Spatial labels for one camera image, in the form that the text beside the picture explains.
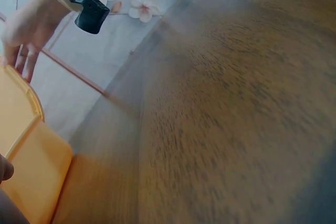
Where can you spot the orange plastic box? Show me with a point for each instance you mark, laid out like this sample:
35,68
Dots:
34,161

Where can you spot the person's right hand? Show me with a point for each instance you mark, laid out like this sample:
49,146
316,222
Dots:
31,27

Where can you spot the person's right fingers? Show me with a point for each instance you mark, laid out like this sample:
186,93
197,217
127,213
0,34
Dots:
26,61

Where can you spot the person's left hand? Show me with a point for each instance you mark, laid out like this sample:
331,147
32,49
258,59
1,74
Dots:
6,208

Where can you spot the black wrist band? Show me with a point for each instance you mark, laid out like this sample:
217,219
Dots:
90,14

